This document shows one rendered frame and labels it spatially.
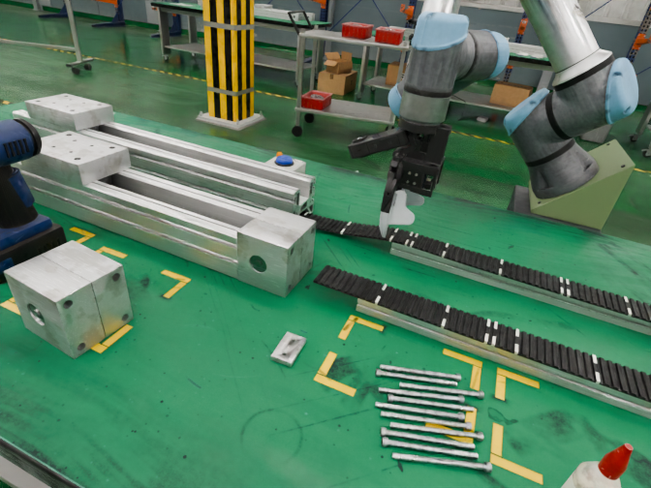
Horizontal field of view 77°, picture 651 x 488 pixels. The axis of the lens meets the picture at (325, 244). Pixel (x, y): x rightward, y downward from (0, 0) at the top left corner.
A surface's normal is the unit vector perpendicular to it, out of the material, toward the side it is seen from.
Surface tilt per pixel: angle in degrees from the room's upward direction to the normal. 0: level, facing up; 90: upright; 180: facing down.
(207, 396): 0
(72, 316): 90
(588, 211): 90
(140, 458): 0
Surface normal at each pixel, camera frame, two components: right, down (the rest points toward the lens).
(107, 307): 0.88, 0.33
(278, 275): -0.41, 0.45
